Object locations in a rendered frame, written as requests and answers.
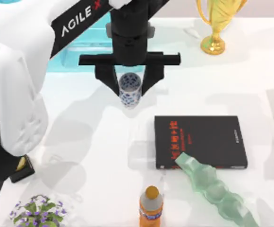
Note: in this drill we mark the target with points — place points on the blue and white patterned cup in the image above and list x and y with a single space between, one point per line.
130 94

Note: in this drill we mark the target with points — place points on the light blue rack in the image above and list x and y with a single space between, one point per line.
89 46

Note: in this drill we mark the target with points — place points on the black book with red lettering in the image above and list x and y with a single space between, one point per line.
198 139

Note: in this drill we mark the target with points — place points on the gold trophy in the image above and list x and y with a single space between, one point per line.
218 23

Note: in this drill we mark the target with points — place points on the black and yellow block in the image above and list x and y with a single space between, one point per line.
24 169

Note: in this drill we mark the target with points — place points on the pale green translucent bottle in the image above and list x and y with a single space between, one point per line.
212 186

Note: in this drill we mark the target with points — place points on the orange bottle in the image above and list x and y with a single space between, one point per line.
151 208

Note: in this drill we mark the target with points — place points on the purple flowered plant pot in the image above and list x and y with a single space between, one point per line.
37 212

